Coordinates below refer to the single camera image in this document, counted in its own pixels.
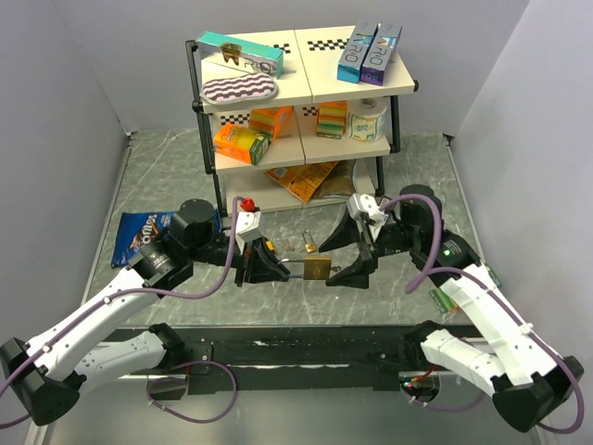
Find orange snack packet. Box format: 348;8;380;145
264;161;338;203

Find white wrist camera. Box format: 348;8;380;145
347;193;388;241
235;197;263;253

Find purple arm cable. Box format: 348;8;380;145
0;195;246;430
382;193;586;435

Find blue Doritos chip bag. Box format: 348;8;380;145
110;210;223;269

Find teal toothpaste box lying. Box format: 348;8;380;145
196;32;284;79

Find orange sponge box rear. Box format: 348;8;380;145
248;106;293;141

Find blue toothpaste box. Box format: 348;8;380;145
337;20;379;83

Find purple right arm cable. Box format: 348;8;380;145
382;193;586;435

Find toilet paper roll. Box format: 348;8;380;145
346;97;388;144

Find brown seed bag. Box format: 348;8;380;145
312;159;356;198

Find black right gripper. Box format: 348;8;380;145
318;205;419;289

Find beige three-tier shelf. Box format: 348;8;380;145
185;26;417;212

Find orange sponge pack on table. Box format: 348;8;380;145
429;263;502;314

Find colourful sponge stack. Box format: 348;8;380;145
316;101;347;139

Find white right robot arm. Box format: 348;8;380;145
319;184;585;435

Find purple toothpaste box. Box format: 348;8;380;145
360;23;403;85

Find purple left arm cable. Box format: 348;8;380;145
0;195;246;430

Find orange sponge box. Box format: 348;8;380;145
213;123;270;165
248;106;293;141

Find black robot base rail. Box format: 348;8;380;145
175;324;430;395

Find orange sponge box front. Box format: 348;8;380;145
213;123;270;165

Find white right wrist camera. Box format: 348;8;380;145
347;193;388;241

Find small brass padlock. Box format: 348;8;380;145
302;231;318;254

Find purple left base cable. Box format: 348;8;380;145
145;360;240;425

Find large brass padlock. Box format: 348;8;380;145
279;255;342;281

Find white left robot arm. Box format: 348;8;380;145
1;197;289;426

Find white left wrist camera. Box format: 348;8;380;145
235;197;263;253

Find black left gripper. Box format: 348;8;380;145
189;233;289;286

